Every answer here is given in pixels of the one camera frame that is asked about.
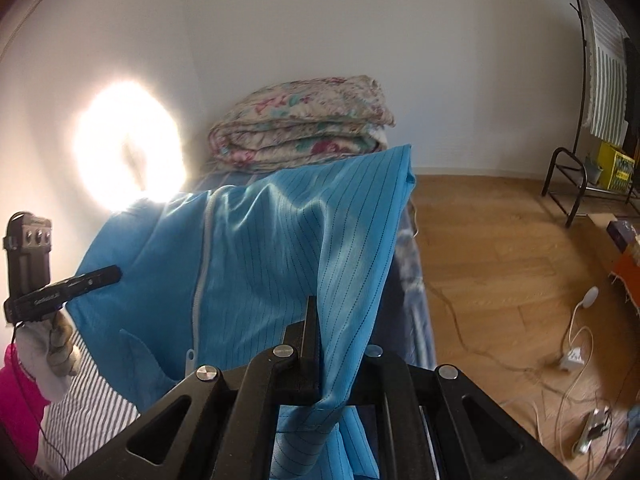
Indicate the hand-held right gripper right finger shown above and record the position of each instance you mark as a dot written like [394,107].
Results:
[400,385]

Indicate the small white lamp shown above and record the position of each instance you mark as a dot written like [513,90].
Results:
[589,297]

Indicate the cardboard box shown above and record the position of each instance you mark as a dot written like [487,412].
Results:
[602,240]

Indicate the small dark box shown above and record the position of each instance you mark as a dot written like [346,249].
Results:
[622,232]

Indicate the yellow crate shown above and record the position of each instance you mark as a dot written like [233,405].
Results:
[617,167]

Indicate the person's left hand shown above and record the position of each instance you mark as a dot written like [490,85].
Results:
[40,355]

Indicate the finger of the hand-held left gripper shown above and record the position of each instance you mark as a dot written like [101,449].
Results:
[97,278]

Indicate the dark hanging clothes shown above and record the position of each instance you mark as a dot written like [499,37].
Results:
[634,110]

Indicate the small grey bucket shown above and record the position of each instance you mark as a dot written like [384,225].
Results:
[594,170]

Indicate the floral folded quilt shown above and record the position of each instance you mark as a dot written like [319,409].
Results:
[300,110]

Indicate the light blue work coat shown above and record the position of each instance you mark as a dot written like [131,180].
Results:
[280,240]

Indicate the white power strip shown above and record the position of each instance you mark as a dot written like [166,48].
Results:
[587,435]

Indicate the striped hanging towel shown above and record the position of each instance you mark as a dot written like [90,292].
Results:
[607,70]

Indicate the black clothes rack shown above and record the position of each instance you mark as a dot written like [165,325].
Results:
[577,196]

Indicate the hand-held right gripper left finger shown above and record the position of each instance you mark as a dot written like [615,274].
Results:
[310,340]

